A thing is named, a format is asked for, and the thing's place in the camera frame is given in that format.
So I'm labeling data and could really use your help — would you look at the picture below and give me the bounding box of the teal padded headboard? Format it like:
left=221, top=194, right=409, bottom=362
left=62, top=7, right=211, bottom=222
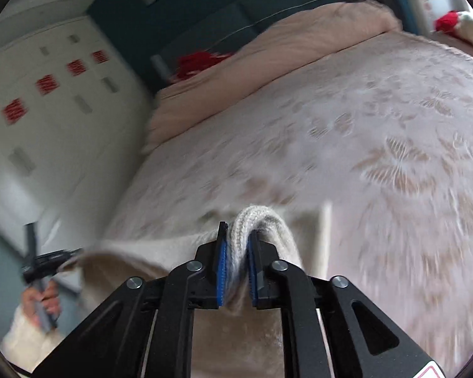
left=151, top=0, right=343, bottom=85

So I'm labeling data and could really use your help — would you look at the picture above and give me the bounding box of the white wardrobe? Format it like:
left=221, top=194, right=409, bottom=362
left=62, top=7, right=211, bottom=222
left=0, top=17, right=150, bottom=251

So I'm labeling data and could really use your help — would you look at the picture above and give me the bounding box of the person's left hand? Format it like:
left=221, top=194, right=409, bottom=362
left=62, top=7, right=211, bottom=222
left=21, top=280, right=61, bottom=328

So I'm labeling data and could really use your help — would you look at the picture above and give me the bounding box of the cream knit heart sweater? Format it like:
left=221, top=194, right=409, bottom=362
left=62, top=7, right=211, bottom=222
left=54, top=206, right=329, bottom=377

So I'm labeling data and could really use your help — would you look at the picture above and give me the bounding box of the pink folded duvet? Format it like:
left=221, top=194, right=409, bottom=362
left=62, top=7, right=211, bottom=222
left=143, top=1, right=402, bottom=154

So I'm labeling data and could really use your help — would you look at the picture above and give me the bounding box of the white cloth on sill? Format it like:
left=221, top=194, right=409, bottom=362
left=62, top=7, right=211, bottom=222
left=455, top=11, right=473, bottom=45

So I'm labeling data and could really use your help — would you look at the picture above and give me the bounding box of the red pillow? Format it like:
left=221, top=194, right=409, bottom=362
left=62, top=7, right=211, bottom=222
left=169, top=50, right=232, bottom=84

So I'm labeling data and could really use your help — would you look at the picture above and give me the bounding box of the pink floral bedspread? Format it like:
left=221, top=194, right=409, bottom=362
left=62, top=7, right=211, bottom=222
left=107, top=33, right=473, bottom=376

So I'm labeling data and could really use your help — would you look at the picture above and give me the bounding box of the red cloth on sill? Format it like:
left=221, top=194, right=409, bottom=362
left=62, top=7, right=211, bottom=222
left=434, top=11, right=460, bottom=34

